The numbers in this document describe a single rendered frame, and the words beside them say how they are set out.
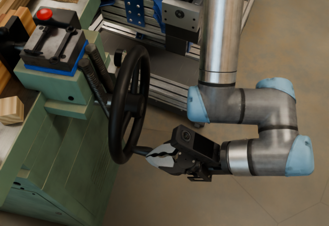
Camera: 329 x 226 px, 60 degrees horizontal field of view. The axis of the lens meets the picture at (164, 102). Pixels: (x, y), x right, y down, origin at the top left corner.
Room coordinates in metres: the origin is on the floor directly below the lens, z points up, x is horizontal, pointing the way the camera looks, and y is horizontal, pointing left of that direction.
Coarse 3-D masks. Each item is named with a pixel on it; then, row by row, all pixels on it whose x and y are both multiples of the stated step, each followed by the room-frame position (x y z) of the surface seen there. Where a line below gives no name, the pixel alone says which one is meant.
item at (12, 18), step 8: (16, 16) 0.47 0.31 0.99; (8, 24) 0.44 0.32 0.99; (16, 24) 0.45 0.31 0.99; (16, 32) 0.44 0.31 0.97; (24, 32) 0.46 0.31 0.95; (0, 40) 0.40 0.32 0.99; (8, 40) 0.41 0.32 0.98; (16, 40) 0.43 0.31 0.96; (24, 40) 0.45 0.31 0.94; (0, 48) 0.39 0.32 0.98; (8, 48) 0.40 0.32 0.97; (16, 48) 0.41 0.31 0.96; (0, 56) 0.38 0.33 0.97; (8, 56) 0.39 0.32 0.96; (16, 56) 0.41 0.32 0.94; (8, 64) 0.38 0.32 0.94; (16, 64) 0.40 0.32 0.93
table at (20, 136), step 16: (32, 0) 0.64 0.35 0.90; (48, 0) 0.64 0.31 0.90; (80, 0) 0.64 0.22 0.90; (96, 0) 0.68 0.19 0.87; (32, 16) 0.58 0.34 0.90; (80, 16) 0.58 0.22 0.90; (16, 80) 0.37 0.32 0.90; (0, 96) 0.33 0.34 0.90; (32, 96) 0.33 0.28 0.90; (32, 112) 0.29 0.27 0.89; (48, 112) 0.32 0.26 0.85; (64, 112) 0.31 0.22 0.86; (80, 112) 0.31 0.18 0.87; (0, 128) 0.25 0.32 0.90; (16, 128) 0.25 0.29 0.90; (32, 128) 0.27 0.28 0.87; (0, 144) 0.22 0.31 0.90; (16, 144) 0.22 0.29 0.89; (0, 160) 0.19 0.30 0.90; (16, 160) 0.20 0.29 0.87; (0, 176) 0.16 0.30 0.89; (16, 176) 0.18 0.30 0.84; (0, 192) 0.14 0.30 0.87
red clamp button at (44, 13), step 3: (42, 9) 0.45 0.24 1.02; (45, 9) 0.45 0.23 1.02; (48, 9) 0.45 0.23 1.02; (39, 12) 0.44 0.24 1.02; (42, 12) 0.44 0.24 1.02; (45, 12) 0.44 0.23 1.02; (48, 12) 0.44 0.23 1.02; (51, 12) 0.45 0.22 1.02; (36, 15) 0.44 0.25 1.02; (39, 15) 0.44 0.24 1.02; (42, 15) 0.44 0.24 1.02; (45, 15) 0.44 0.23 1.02; (48, 15) 0.44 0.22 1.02; (51, 15) 0.44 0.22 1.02; (39, 18) 0.43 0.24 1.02; (42, 18) 0.43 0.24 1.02; (45, 18) 0.43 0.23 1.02; (48, 18) 0.43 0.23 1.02
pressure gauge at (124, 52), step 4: (116, 52) 0.64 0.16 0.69; (120, 52) 0.64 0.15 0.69; (124, 52) 0.65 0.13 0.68; (116, 56) 0.63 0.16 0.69; (120, 56) 0.63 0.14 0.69; (124, 56) 0.65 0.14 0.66; (116, 60) 0.62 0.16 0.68; (120, 60) 0.62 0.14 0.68; (116, 64) 0.62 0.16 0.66; (120, 64) 0.61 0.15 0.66
